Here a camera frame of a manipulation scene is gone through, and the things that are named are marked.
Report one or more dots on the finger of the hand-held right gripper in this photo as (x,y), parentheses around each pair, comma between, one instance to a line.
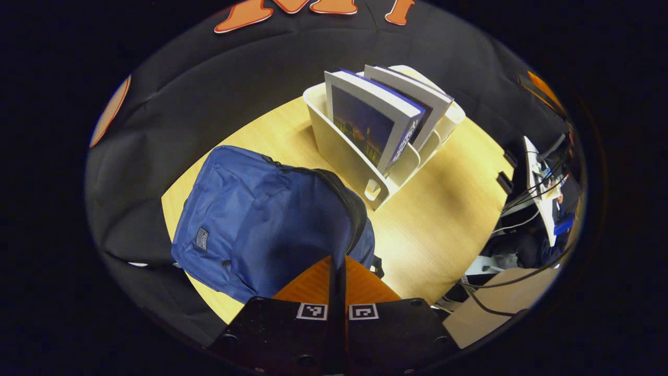
(545,91)

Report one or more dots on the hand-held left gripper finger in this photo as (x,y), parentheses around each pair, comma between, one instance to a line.
(343,324)
(333,324)

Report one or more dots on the book with portrait cover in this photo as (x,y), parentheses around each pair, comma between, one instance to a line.
(417,99)

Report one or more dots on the blue schoolbag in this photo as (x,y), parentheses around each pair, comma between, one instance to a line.
(250,224)

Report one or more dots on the white bookshelf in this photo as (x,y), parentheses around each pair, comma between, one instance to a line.
(344,151)

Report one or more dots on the book with night city cover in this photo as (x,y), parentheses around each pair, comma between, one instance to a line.
(365,125)

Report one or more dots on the black table clamp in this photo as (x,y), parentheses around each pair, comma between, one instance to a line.
(510,158)
(505,183)

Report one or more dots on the white background desk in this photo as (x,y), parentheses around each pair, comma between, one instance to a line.
(548,219)

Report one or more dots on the black backdrop cloth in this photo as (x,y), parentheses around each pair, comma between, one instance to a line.
(209,78)

